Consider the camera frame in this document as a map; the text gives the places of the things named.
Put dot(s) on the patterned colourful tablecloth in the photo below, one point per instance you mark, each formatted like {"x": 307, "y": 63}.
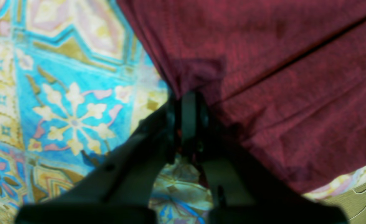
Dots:
{"x": 75, "y": 81}

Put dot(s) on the maroon long-sleeve t-shirt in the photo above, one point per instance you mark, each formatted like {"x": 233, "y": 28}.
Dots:
{"x": 286, "y": 77}

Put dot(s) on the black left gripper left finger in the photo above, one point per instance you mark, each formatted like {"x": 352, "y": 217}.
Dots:
{"x": 119, "y": 189}

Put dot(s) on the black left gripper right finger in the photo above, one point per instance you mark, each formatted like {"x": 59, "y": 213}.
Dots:
{"x": 243, "y": 190}

